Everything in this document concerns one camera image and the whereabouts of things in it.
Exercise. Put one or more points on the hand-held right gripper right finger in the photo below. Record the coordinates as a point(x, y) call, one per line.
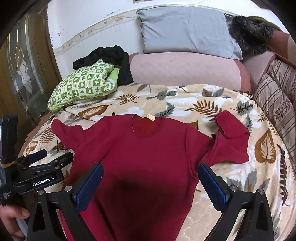
point(214, 187)

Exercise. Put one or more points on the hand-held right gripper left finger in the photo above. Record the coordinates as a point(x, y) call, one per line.
point(89, 183)

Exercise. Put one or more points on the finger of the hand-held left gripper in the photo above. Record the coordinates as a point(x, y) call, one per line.
point(37, 155)
point(57, 160)

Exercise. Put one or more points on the red knit sweater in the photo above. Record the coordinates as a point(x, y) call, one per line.
point(143, 157)

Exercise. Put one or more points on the person's left hand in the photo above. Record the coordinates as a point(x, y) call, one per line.
point(11, 216)

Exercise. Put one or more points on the green checked pillow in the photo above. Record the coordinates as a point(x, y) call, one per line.
point(81, 85)

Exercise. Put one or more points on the wooden door with glass panel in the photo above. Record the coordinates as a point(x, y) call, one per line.
point(20, 69)

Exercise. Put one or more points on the leaf printed blanket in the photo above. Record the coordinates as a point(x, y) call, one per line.
point(185, 102)

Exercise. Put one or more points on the striped brown quilt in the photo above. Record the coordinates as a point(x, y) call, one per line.
point(277, 92)

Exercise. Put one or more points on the black garment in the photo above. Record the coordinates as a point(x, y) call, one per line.
point(111, 54)

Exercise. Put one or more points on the long pink bolster cushion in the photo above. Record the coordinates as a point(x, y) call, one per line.
point(180, 69)

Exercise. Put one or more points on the short pink bolster cushion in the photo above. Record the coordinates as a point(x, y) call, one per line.
point(256, 67)

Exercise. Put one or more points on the grey pillow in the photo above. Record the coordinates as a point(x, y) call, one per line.
point(185, 32)

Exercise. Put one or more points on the pink padded headboard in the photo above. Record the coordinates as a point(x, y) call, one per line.
point(282, 44)

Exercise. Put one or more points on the fur trimmed olive coat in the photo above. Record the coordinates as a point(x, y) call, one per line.
point(249, 32)

